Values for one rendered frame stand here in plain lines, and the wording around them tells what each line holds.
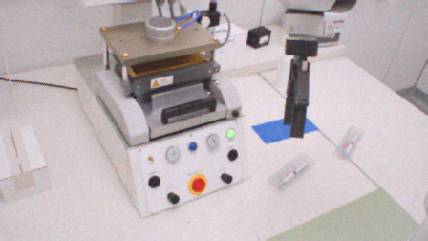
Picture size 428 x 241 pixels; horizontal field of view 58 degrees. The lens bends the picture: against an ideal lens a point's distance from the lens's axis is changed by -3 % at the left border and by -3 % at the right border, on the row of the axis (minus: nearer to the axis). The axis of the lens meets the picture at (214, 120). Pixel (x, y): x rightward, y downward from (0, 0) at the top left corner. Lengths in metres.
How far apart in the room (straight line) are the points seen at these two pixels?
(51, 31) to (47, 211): 0.75
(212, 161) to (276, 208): 0.22
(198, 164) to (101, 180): 0.28
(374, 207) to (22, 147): 0.92
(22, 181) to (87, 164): 0.20
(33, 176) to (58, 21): 0.69
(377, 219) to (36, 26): 1.28
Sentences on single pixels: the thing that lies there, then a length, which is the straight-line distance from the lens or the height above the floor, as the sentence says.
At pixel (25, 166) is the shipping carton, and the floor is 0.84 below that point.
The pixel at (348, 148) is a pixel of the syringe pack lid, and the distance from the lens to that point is 1.38.
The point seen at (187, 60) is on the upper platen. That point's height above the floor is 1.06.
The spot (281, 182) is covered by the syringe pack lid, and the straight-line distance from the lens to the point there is 1.18.
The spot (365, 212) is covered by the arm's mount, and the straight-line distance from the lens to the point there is 1.05.
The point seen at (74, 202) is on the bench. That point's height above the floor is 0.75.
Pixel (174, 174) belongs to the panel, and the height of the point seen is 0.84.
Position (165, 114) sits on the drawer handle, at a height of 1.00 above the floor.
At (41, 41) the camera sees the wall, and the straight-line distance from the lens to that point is 1.63.
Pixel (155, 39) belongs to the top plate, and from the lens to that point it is 1.05.
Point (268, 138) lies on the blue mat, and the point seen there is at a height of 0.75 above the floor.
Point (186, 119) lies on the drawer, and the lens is 1.01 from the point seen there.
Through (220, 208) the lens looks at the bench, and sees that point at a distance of 1.10.
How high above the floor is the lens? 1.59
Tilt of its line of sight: 38 degrees down
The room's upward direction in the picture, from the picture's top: 8 degrees clockwise
